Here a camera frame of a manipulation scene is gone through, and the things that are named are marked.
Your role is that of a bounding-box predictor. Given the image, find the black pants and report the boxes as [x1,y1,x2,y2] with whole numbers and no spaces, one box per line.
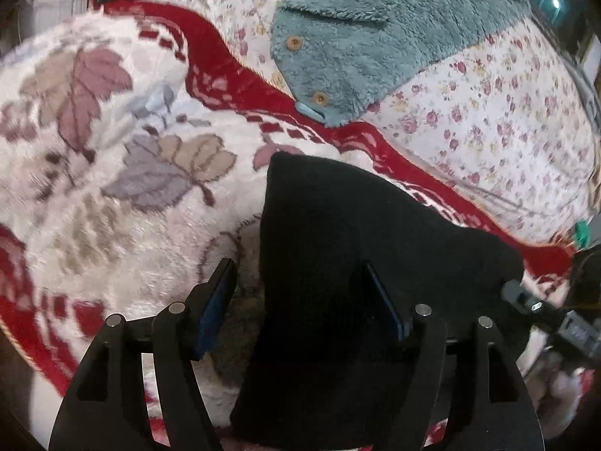
[230,153,530,450]

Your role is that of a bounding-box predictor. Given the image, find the white gloved right hand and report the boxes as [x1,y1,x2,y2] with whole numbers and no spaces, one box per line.
[525,350,595,450]

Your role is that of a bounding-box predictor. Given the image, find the green clip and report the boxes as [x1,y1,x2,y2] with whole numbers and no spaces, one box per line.
[574,221,591,250]

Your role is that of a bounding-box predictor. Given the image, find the floral white quilt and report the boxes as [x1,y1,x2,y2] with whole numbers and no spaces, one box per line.
[156,0,600,242]

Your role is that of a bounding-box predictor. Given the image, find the red white plush blanket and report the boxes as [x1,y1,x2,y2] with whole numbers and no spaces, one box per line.
[1,1,572,428]

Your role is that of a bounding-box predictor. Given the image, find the teal fleece jacket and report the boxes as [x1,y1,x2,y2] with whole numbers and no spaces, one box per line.
[271,0,531,127]

